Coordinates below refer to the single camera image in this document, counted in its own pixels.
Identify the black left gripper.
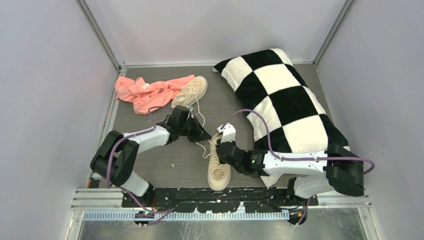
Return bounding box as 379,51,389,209
178,115,211,143

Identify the beige sneaker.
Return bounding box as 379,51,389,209
171,76,208,126
196,134,231,192

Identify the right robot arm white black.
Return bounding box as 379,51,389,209
216,141,364,205

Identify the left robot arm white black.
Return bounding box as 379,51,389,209
90,105,212,207

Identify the pink cloth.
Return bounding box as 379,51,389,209
114,74,195,115

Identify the black white checkered pillow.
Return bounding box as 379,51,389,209
213,48,351,190

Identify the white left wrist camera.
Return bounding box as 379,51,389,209
187,105,194,115

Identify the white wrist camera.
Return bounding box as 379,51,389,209
187,105,194,115
216,122,236,143

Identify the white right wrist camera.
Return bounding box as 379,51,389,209
216,122,236,143

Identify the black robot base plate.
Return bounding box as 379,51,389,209
121,187,319,214

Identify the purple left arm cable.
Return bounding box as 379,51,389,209
105,105,178,227

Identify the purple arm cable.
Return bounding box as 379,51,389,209
220,108,376,226
105,105,178,227

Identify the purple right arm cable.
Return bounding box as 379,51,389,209
220,108,376,226

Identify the aluminium front rail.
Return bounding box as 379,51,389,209
71,187,372,224

